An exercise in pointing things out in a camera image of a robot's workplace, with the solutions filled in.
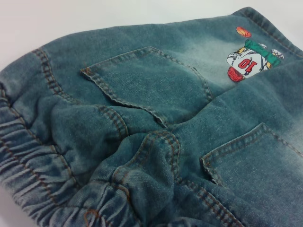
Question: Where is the blue denim shorts basketball print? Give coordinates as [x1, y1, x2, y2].
[0, 7, 303, 227]

